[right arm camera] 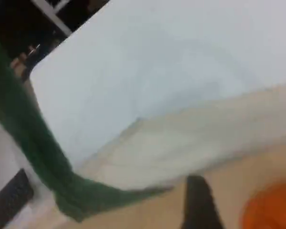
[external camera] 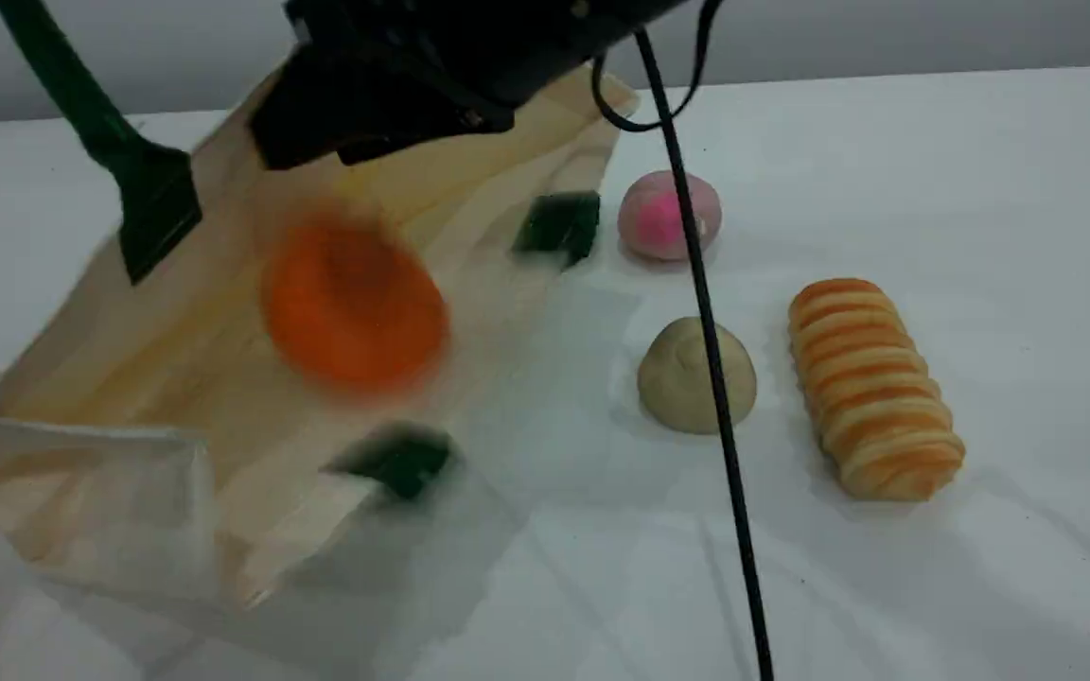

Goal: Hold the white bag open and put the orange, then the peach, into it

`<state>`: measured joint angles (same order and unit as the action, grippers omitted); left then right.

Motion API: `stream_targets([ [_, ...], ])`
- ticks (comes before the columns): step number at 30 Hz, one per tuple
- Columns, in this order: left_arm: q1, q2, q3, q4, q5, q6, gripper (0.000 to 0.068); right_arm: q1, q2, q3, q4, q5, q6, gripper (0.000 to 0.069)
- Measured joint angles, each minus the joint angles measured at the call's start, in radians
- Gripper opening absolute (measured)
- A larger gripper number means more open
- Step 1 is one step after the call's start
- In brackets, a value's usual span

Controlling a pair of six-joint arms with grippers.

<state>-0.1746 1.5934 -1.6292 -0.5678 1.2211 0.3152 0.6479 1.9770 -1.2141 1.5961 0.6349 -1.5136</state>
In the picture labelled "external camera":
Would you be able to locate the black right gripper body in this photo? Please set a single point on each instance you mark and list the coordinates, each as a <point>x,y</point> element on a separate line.
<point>365,104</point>

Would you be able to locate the orange pear-shaped fruit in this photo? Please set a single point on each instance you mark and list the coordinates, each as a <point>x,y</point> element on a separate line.
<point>356,303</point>

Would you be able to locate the pink peach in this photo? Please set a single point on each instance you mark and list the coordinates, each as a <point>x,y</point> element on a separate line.
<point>659,218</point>

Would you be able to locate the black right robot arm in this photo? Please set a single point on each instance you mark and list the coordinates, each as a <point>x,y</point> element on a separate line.
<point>507,43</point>

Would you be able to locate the beige round bun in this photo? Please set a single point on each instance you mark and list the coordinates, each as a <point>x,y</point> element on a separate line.
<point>682,378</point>

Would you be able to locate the striped spiral bread loaf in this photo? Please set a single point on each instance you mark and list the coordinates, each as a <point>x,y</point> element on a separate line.
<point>871,388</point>

